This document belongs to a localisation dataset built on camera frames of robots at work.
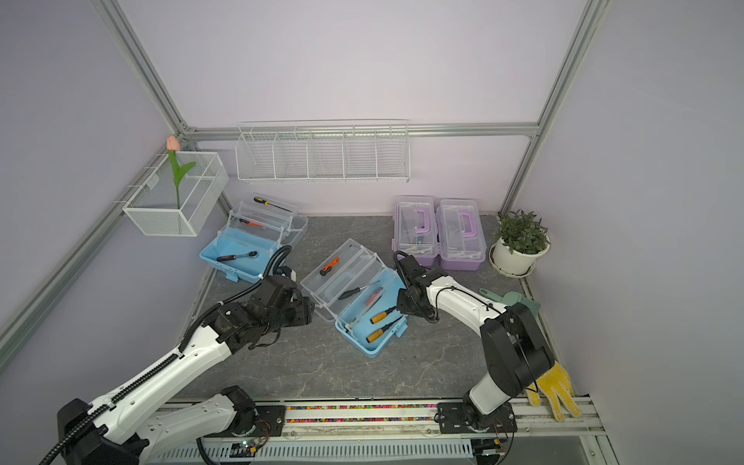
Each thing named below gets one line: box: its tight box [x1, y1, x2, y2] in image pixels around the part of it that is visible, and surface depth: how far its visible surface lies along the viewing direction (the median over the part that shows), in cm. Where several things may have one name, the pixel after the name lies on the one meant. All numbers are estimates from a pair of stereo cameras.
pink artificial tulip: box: [166, 135, 196, 210], surface depth 87 cm
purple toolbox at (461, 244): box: [435, 198, 488, 272], surface depth 102 cm
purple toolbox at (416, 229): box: [391, 195, 438, 267], surface depth 105 cm
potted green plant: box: [488, 208, 552, 278], surface depth 96 cm
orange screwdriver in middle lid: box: [319, 255, 341, 277], surface depth 91 cm
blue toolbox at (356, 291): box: [300, 239, 409, 359], surface depth 92 cm
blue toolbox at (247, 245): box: [198, 193, 310, 284], surface depth 108 cm
